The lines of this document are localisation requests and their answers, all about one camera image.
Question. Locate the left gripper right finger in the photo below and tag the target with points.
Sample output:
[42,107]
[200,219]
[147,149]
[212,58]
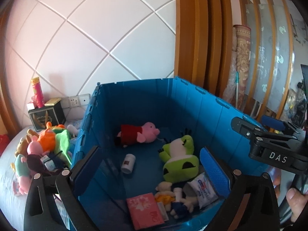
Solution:
[249,201]

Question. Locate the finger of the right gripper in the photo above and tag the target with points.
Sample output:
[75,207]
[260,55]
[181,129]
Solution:
[246,128]
[286,127]

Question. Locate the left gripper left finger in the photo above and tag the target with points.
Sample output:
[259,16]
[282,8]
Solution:
[41,212]

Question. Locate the white bottle teal label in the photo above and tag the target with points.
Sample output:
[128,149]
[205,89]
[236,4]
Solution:
[128,164]

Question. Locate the person's right hand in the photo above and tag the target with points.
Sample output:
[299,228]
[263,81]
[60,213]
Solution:
[294,201]

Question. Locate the pink green plush toy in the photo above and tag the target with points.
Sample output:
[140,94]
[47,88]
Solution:
[22,182]

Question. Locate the rolled patterned carpet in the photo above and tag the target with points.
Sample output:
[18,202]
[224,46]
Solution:
[234,92]

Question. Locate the bed sheet blue white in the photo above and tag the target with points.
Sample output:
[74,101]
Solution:
[12,206]

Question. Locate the maroon cloth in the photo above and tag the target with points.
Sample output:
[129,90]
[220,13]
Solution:
[45,165]

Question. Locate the white wet wipes pack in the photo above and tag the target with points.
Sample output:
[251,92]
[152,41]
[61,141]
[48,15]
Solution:
[204,191]

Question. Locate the pink pig plush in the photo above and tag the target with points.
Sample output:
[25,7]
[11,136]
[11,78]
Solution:
[34,147]

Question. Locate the light green plush toy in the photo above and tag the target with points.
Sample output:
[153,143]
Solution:
[62,146]

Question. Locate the brown bear plush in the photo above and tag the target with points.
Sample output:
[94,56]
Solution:
[24,142]

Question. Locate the orange plush toy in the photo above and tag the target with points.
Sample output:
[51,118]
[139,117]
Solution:
[47,137]

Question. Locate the small doll blue clothes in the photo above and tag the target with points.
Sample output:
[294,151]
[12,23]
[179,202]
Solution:
[184,204]

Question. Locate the green frog plush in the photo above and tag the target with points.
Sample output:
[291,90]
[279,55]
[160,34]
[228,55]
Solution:
[180,163]

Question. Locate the red bag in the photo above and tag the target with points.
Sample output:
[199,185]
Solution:
[4,141]

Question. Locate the small bear yellow dress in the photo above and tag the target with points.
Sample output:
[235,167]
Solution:
[165,195]

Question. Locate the pink booklet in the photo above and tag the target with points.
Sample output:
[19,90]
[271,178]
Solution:
[144,211]

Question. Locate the dark gift box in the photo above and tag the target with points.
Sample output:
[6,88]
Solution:
[52,112]

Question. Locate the blue plastic storage crate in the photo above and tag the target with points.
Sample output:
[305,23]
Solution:
[172,105]

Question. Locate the peppa pig plush red dress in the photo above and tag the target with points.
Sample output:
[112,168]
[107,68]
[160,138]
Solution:
[131,134]

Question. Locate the pink yellow tube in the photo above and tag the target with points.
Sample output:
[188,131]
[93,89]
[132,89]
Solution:
[38,98]

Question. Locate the white wall socket panel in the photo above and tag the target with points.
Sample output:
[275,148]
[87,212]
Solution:
[75,101]

